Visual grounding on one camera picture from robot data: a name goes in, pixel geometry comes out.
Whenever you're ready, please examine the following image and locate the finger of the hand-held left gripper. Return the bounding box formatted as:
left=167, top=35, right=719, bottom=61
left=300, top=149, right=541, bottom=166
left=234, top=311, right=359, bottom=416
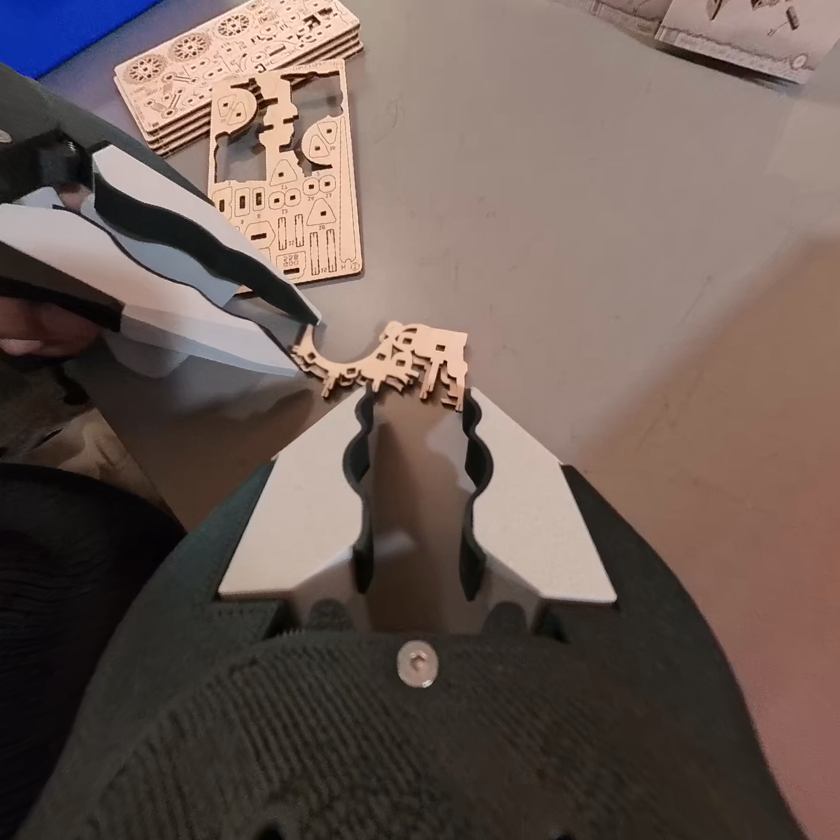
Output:
left=0, top=190, right=303, bottom=378
left=88, top=141, right=324, bottom=328

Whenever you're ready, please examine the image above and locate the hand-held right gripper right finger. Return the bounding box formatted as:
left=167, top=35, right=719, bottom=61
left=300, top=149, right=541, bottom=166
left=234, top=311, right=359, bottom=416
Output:
left=459, top=387, right=619, bottom=634

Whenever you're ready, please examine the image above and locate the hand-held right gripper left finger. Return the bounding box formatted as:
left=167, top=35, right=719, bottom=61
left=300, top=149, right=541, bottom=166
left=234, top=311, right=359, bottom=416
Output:
left=218, top=387, right=422, bottom=631

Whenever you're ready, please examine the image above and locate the curved wooden puzzle piece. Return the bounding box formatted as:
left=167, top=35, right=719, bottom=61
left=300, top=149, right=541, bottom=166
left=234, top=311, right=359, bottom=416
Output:
left=289, top=320, right=470, bottom=413

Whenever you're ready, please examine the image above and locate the grey desk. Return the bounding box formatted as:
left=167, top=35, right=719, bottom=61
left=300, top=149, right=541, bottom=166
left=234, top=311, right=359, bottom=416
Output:
left=0, top=0, right=840, bottom=815

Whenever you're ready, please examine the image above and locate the person's left hand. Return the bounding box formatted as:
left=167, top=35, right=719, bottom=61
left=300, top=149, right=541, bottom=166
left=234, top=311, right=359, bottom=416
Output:
left=0, top=298, right=101, bottom=359

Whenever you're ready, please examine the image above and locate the blue flat board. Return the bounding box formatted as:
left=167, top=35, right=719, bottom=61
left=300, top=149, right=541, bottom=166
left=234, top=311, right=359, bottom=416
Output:
left=0, top=0, right=165, bottom=83

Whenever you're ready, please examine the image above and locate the partly punched wooden puzzle sheet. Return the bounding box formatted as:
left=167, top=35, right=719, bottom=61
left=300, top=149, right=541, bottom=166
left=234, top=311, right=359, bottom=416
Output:
left=207, top=58, right=365, bottom=299

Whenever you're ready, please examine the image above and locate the stack of wooden puzzle sheets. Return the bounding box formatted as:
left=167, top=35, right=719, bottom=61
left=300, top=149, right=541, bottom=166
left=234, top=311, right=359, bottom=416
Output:
left=113, top=0, right=363, bottom=160

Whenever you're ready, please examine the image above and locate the person's black clothing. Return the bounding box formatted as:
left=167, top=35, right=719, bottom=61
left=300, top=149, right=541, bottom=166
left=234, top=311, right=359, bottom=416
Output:
left=0, top=357, right=188, bottom=840

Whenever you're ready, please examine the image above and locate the printed instruction booklet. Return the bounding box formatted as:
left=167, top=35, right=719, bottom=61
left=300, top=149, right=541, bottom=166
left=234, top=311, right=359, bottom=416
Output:
left=655, top=0, right=836, bottom=85

